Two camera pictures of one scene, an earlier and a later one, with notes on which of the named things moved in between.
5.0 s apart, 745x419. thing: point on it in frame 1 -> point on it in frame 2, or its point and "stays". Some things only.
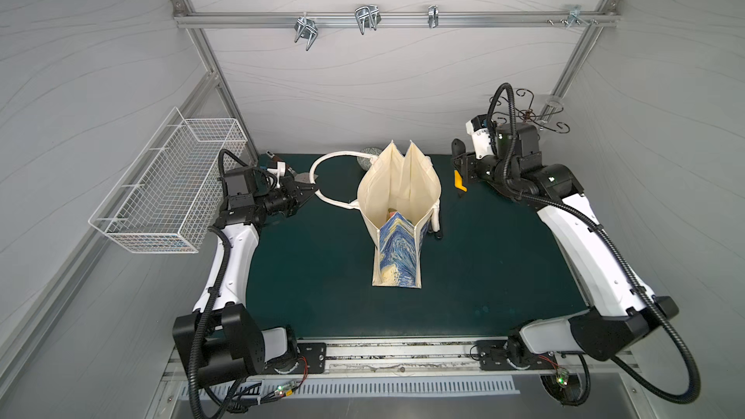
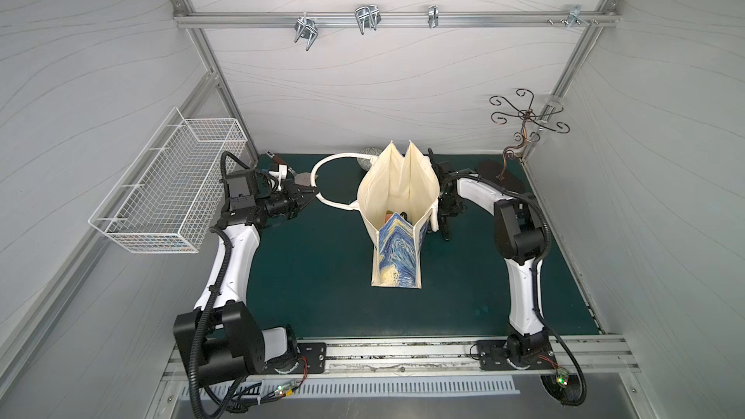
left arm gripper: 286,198 stays
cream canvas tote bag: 400,196 stays
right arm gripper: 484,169 -> 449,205
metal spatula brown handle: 301,177 stays
